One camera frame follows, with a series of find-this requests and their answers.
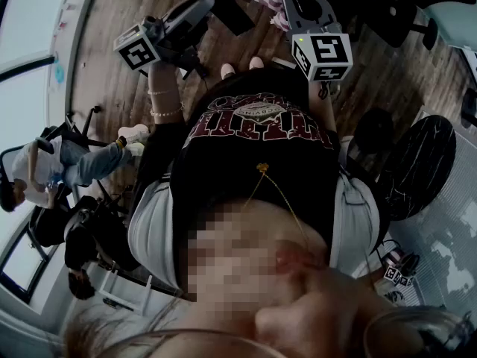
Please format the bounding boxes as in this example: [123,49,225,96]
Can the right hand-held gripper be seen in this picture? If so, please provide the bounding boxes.
[281,0,354,84]

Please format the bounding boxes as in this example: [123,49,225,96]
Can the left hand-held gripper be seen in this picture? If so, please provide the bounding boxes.
[113,0,216,76]

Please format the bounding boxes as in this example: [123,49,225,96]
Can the person's left forearm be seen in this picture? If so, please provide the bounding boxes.
[146,60,186,121]

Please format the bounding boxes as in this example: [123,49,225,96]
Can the person's right forearm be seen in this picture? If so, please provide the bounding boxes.
[308,80,339,136]

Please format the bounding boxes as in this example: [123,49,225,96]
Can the black round stool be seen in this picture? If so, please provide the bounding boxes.
[352,107,395,156]

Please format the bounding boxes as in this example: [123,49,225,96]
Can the black printed t-shirt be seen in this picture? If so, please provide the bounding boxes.
[169,69,342,253]

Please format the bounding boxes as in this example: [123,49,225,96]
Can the pale teal table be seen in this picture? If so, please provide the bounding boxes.
[423,0,477,50]

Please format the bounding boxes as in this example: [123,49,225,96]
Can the grey and black jacket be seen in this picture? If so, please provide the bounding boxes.
[126,119,382,292]

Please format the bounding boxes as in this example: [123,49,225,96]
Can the light ribbed rug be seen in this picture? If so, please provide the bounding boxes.
[372,106,477,313]

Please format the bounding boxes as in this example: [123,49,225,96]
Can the spare hand-held gripper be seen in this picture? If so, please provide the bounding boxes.
[382,249,421,287]

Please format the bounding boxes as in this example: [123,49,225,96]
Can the person's head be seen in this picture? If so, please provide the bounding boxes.
[178,195,448,358]

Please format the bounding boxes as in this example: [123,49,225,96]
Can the black framed window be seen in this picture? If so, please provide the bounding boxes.
[0,218,59,305]

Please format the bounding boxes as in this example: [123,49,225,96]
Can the thin-rimmed eyeglasses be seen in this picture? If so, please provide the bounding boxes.
[92,306,469,358]

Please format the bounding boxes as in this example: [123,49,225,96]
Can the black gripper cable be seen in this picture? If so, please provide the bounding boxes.
[318,80,342,101]

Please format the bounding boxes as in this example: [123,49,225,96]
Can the large glass window wall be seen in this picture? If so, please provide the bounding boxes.
[0,0,100,126]

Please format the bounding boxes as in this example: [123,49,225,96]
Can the gold pendant necklace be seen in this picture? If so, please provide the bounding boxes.
[240,162,312,248]

